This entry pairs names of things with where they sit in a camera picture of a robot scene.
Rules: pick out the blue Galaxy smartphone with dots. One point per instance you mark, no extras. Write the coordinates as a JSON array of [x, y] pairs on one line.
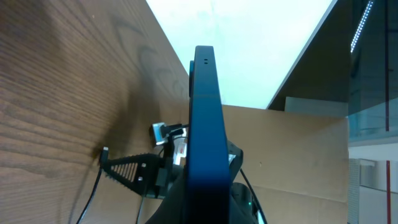
[[208, 178]]

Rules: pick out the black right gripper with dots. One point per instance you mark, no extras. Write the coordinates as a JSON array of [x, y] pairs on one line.
[[152, 175]]

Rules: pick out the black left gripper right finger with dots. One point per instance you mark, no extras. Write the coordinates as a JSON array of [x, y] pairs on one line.
[[236, 216]]

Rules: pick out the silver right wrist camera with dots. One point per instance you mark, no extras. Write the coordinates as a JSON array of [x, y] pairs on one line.
[[157, 135]]

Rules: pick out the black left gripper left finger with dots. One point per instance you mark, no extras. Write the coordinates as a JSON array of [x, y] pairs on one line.
[[170, 210]]

